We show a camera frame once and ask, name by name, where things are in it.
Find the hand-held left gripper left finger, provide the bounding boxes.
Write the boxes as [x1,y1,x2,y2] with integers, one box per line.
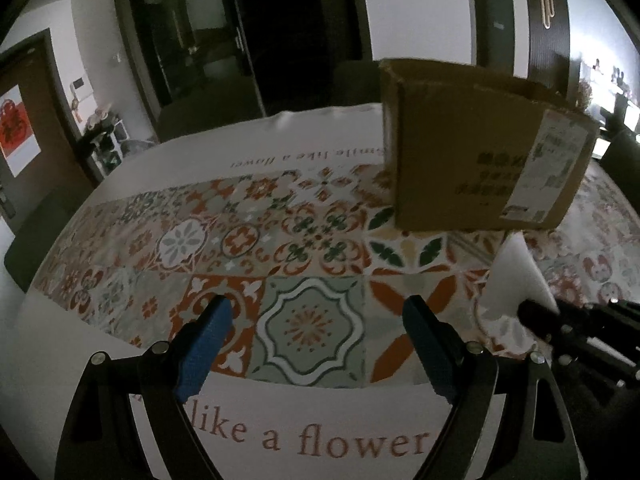
[54,295,234,480]

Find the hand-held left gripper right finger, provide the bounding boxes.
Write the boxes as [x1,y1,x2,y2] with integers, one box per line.
[402,295,581,480]

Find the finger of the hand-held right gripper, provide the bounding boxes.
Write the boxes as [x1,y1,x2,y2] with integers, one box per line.
[517,299,640,347]

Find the white cloth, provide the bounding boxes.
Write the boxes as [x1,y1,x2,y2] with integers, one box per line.
[480,234,563,356]

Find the brown cardboard box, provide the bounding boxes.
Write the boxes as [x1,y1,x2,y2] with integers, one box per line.
[378,58,600,233]

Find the white tile-patterned tablecloth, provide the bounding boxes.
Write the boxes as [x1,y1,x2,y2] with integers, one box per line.
[15,102,640,480]

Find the white shoe rack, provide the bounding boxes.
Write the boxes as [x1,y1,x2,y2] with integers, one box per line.
[85,120,131,181]

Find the brown wooden door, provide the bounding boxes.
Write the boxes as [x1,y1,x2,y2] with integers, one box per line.
[0,30,94,231]

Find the red and white door poster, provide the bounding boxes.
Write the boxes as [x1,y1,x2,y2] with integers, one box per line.
[0,85,42,178]

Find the dark frosted glass door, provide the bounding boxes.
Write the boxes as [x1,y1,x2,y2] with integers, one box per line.
[470,0,526,78]

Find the dark framed glass sliding door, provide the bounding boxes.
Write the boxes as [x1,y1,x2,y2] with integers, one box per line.
[110,0,376,143]

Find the wall shelf with ornaments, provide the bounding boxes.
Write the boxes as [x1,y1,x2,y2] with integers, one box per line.
[580,57,640,101]

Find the dark slatted wall panel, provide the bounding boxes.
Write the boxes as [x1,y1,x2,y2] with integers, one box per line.
[522,0,572,98]

